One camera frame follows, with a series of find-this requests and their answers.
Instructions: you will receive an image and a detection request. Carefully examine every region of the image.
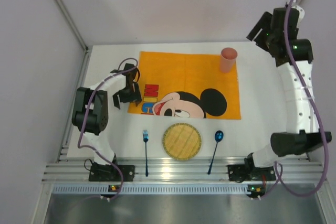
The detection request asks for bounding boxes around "blue metallic fork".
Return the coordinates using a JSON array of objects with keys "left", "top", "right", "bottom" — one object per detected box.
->
[{"left": 143, "top": 130, "right": 149, "bottom": 177}]

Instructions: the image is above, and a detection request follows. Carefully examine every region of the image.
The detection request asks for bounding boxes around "orange cartoon mouse placemat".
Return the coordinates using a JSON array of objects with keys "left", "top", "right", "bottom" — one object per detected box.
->
[{"left": 128, "top": 51, "right": 242, "bottom": 120}]

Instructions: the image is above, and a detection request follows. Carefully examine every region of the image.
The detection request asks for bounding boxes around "pink plastic cup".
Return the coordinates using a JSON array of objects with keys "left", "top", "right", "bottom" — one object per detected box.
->
[{"left": 220, "top": 47, "right": 238, "bottom": 73}]

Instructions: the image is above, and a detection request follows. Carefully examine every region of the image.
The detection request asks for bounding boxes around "round woven bamboo plate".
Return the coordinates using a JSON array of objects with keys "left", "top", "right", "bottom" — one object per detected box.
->
[{"left": 162, "top": 123, "right": 202, "bottom": 161}]

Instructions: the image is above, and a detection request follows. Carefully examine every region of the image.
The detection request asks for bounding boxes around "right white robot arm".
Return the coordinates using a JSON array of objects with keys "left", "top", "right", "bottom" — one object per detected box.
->
[{"left": 247, "top": 5, "right": 322, "bottom": 168}]

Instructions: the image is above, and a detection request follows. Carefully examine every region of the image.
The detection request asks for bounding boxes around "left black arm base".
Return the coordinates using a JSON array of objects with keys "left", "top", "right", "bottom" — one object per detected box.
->
[{"left": 83, "top": 158, "right": 135, "bottom": 182}]

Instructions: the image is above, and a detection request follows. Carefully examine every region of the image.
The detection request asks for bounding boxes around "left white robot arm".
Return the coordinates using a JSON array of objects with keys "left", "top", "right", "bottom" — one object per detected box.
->
[{"left": 71, "top": 63, "right": 142, "bottom": 165}]

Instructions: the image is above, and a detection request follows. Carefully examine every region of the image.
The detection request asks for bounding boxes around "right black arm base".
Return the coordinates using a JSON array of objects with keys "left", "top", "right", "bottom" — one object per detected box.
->
[{"left": 227, "top": 157, "right": 276, "bottom": 183}]

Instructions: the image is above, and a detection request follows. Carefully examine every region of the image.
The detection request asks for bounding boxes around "blue metallic spoon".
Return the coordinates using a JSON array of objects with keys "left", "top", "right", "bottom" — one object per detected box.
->
[{"left": 207, "top": 130, "right": 224, "bottom": 175}]

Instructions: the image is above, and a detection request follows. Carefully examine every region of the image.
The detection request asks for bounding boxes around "aluminium front rail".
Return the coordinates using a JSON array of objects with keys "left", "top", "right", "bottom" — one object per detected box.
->
[{"left": 42, "top": 157, "right": 323, "bottom": 184}]

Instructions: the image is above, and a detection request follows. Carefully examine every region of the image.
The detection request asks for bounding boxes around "slotted grey cable duct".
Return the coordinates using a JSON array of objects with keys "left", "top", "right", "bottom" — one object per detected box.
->
[{"left": 52, "top": 184, "right": 264, "bottom": 195}]

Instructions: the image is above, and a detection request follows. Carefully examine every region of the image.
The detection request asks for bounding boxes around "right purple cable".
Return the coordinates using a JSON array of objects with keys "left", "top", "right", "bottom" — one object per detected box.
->
[{"left": 259, "top": 0, "right": 330, "bottom": 200}]

